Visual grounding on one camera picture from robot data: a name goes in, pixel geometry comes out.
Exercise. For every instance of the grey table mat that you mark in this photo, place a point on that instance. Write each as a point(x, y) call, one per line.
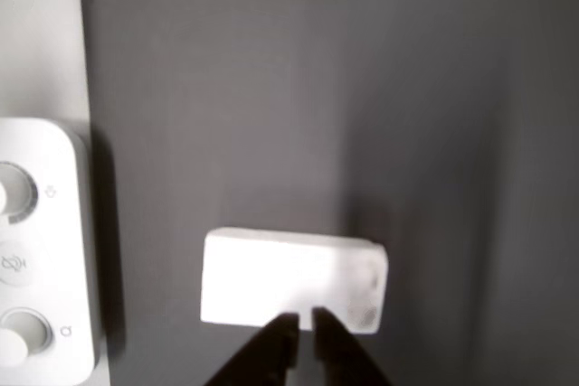
point(316, 87)

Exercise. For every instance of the white control device with knobs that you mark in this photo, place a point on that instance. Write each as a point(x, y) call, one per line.
point(45, 246)

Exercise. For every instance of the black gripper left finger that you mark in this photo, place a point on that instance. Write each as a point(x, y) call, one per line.
point(267, 354)

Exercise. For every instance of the white rectangular block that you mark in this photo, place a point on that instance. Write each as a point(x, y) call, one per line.
point(271, 277)

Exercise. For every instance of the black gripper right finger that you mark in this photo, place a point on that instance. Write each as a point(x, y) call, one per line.
point(339, 354)

